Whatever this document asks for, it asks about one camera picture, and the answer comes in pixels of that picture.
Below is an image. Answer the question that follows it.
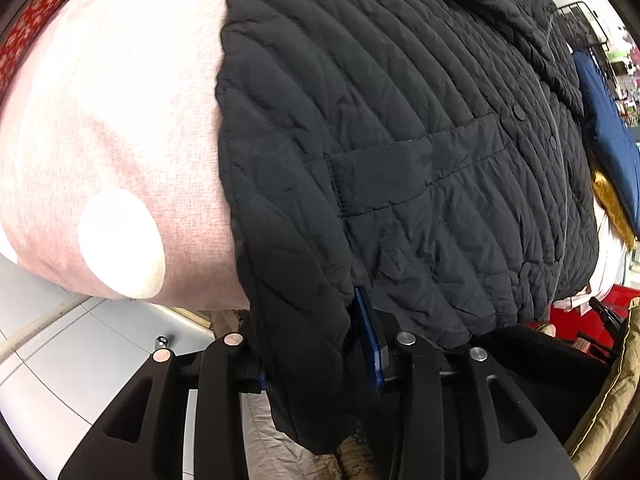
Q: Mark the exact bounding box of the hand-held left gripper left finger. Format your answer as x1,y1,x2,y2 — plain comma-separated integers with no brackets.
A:
57,332,271,480

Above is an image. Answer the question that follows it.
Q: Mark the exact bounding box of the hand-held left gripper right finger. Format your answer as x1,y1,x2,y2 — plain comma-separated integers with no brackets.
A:
352,287,581,480

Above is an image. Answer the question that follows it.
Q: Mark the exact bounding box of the black quilted jacket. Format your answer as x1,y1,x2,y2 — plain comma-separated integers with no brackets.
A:
215,0,601,453

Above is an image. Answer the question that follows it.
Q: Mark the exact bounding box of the grey quilted mat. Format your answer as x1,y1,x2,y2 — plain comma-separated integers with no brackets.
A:
240,392,326,480

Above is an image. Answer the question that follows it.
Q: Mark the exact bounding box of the white pipe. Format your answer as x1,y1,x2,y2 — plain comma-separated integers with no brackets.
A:
0,295,83,361

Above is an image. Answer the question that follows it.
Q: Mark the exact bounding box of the red box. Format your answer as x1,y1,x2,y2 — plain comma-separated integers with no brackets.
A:
550,282,640,318

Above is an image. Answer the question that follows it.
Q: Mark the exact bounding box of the golden cloth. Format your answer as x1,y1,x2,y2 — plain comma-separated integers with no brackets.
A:
590,165,636,251

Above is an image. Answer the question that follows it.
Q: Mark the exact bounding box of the pink polka dot bed sheet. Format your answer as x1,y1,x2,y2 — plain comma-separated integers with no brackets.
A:
0,0,251,311

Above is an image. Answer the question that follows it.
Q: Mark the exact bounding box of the navy blue cloth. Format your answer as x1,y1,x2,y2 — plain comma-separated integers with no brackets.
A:
572,50,640,241

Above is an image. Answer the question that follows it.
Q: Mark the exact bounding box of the red floral cloth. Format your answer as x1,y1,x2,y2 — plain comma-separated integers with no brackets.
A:
0,0,108,106

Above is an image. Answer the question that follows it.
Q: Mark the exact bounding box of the black wire rack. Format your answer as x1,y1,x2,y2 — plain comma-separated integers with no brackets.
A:
555,2,608,51

